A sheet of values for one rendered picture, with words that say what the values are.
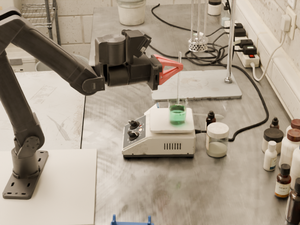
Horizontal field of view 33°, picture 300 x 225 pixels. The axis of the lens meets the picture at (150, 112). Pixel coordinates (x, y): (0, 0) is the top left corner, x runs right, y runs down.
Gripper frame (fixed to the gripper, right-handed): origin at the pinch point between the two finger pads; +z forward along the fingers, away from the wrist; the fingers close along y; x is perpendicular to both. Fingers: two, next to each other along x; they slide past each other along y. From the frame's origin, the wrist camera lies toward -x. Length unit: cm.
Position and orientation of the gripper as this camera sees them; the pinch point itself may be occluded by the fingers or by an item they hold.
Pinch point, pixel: (179, 66)
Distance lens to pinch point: 132.1
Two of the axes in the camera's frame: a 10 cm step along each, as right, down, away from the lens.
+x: -0.2, 8.6, 5.0
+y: -3.3, -4.8, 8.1
